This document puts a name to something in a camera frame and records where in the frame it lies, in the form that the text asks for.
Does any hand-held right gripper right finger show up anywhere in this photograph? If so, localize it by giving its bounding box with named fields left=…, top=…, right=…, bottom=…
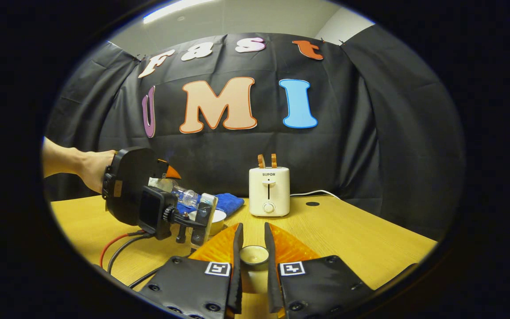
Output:
left=264, top=222, right=376, bottom=319

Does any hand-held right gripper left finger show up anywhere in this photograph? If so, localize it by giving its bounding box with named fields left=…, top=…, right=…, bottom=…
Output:
left=138, top=222, right=243, bottom=319

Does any yellow ceramic teacup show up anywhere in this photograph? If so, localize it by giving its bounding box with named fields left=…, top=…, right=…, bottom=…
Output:
left=188, top=209, right=228, bottom=237

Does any clear plastic water bottle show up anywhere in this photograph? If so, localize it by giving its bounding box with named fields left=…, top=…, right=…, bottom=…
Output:
left=149, top=177, right=202, bottom=208

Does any yellow ceramic teacup lid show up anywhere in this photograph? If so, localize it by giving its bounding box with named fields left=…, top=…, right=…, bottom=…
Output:
left=239, top=245, right=270, bottom=294

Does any blue towel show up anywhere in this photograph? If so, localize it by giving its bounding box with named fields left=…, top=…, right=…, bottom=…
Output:
left=176, top=193, right=245, bottom=218

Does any white toaster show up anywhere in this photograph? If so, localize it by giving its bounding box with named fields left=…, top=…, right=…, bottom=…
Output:
left=249, top=167, right=291, bottom=218

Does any black backdrop cloth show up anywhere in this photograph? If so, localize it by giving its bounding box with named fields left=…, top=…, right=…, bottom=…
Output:
left=44, top=24, right=466, bottom=242

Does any black cable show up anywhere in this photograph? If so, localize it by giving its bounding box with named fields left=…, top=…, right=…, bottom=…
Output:
left=107, top=234, right=154, bottom=274
left=128, top=266, right=163, bottom=289

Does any red cable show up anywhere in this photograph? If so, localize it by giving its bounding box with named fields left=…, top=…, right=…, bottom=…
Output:
left=99, top=230, right=148, bottom=268

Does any white toaster cable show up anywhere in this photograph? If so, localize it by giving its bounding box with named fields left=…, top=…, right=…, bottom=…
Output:
left=290, top=190, right=342, bottom=201

